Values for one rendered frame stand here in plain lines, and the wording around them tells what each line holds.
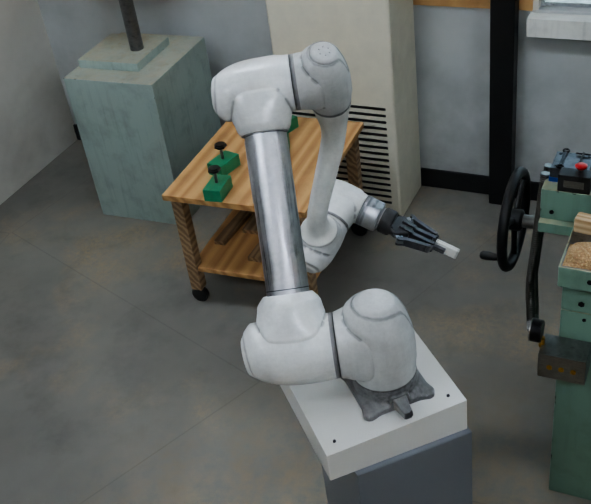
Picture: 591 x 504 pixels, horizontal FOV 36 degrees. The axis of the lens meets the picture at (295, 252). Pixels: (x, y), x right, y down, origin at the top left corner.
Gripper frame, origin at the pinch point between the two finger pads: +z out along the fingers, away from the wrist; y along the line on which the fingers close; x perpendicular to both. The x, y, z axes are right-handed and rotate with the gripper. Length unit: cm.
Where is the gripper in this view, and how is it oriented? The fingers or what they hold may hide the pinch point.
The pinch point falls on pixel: (446, 249)
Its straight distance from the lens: 259.2
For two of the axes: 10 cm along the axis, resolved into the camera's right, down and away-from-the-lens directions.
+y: 4.2, -5.8, 7.0
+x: -2.0, 6.9, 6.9
